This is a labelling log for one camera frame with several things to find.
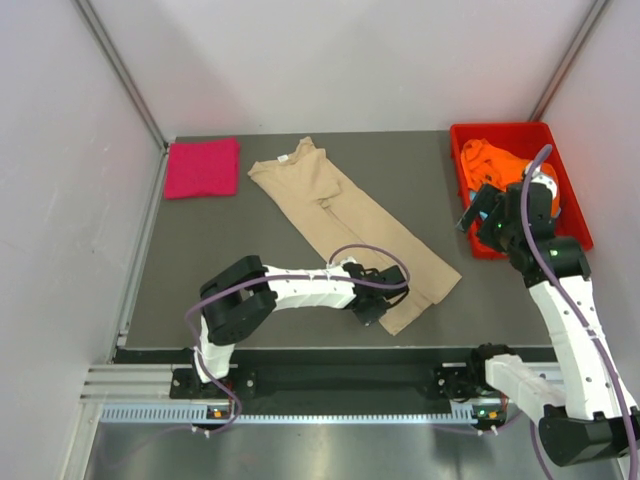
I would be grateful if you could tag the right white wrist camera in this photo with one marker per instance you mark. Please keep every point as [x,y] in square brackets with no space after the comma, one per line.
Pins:
[545,179]

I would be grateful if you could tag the beige t shirt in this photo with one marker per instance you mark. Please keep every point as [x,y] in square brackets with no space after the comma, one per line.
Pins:
[331,211]

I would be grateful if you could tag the right aluminium frame post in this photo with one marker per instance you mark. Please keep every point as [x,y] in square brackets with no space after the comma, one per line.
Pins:
[588,25]

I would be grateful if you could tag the orange t shirt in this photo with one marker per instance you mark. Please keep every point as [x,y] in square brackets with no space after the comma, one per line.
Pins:
[483,163]

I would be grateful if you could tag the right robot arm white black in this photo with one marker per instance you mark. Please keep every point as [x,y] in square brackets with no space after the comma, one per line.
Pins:
[593,416]

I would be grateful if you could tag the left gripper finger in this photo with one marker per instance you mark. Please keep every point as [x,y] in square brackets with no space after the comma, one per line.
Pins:
[398,299]
[372,315]

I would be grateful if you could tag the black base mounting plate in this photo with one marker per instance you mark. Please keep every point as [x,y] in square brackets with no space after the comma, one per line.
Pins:
[254,382]

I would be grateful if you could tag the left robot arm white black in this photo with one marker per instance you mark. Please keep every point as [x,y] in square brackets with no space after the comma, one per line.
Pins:
[238,300]

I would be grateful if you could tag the aluminium frame post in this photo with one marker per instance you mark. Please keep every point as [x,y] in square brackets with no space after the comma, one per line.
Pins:
[95,25]
[588,25]

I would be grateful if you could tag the aluminium rail profile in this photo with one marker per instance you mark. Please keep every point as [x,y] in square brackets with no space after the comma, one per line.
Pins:
[122,383]

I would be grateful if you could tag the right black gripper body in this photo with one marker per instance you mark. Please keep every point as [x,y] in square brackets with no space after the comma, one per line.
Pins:
[497,230]

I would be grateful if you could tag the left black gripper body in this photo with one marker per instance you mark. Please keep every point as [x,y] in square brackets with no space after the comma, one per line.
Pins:
[379,304]

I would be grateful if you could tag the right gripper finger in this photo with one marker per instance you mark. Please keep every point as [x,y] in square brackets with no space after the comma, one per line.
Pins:
[486,199]
[467,219]

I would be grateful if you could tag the left aluminium frame post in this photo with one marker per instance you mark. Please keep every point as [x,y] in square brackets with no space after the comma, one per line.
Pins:
[95,25]

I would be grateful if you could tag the grey slotted cable duct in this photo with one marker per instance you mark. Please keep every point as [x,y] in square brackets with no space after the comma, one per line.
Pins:
[202,414]

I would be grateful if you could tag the folded pink t shirt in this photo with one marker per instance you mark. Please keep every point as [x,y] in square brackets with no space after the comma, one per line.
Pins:
[202,169]

